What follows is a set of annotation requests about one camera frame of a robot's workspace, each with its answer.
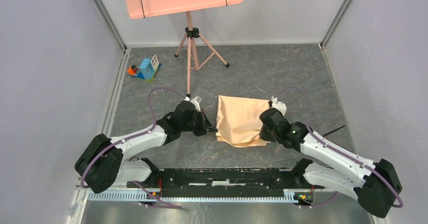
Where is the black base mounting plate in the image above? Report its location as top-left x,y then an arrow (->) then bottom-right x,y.
140,168 -> 312,198

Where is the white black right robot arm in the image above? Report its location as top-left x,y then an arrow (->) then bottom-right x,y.
259,107 -> 403,218

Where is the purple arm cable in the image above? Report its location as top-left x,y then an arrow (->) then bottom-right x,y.
274,87 -> 404,209
79,87 -> 184,210

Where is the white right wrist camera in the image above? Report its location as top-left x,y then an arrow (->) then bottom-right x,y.
269,96 -> 287,116

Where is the grey slotted cable duct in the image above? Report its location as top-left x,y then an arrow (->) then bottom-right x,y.
87,190 -> 311,204

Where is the orange toy figure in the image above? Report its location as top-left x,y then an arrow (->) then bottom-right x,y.
127,65 -> 138,77

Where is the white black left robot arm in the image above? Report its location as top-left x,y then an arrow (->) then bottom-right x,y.
75,96 -> 218,194

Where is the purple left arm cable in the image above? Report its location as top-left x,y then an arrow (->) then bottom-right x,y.
79,87 -> 184,210

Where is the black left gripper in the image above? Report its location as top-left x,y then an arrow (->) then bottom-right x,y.
180,108 -> 218,137

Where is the peach satin napkin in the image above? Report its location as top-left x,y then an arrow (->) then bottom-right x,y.
216,95 -> 269,148

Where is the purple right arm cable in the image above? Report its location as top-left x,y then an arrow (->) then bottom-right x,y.
274,87 -> 404,209

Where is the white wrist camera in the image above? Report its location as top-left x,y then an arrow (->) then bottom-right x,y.
269,96 -> 287,116
184,96 -> 202,112

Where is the black handled utensil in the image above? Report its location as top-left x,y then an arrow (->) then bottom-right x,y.
323,125 -> 346,137

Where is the pink music stand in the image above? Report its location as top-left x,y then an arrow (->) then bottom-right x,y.
125,0 -> 244,96

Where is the colourful toy brick house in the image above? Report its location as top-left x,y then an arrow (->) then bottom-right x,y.
136,55 -> 162,82

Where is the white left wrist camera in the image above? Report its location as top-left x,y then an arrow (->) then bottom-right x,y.
184,96 -> 202,112

